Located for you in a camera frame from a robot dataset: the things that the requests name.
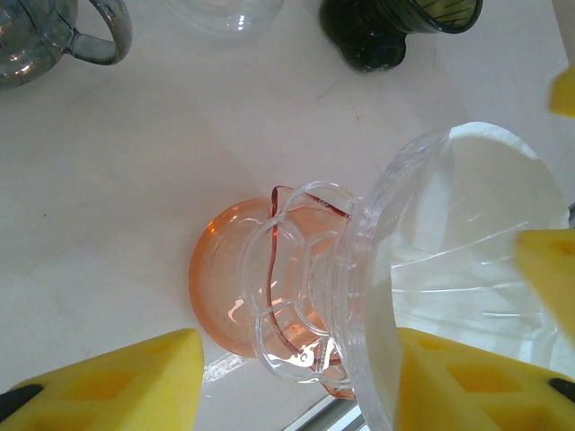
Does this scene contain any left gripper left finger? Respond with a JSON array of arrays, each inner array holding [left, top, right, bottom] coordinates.
[[0, 327, 206, 431]]

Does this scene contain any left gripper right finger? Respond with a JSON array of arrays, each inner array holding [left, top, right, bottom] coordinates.
[[394, 326, 575, 431]]

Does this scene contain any orange glass coffee server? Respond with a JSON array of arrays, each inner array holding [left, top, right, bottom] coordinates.
[[188, 183, 360, 400]]

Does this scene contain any clear plastic coffee dripper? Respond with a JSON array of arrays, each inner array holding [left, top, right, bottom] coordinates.
[[242, 128, 575, 431]]

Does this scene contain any dark green coffee dripper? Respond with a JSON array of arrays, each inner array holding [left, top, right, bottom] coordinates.
[[319, 0, 485, 74]]

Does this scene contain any clear glass coffee server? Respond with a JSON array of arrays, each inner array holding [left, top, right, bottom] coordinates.
[[164, 0, 285, 38]]

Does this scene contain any grey glass coffee server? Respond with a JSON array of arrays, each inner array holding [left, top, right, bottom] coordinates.
[[0, 0, 135, 93]]

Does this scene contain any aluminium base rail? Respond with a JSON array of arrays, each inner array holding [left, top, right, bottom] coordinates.
[[278, 390, 365, 431]]

